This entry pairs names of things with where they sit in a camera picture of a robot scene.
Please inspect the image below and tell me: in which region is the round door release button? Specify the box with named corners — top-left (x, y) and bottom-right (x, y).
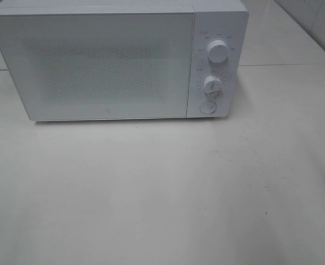
top-left (200, 101), bottom-right (217, 114)

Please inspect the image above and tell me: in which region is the white microwave knob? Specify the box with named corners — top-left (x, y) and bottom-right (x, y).
top-left (203, 76), bottom-right (223, 95)
top-left (207, 39), bottom-right (229, 63)

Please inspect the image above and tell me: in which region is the white microwave door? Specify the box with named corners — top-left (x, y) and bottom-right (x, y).
top-left (0, 13), bottom-right (194, 121)

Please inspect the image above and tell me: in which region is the white microwave oven body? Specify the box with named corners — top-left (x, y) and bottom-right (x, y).
top-left (0, 1), bottom-right (249, 120)

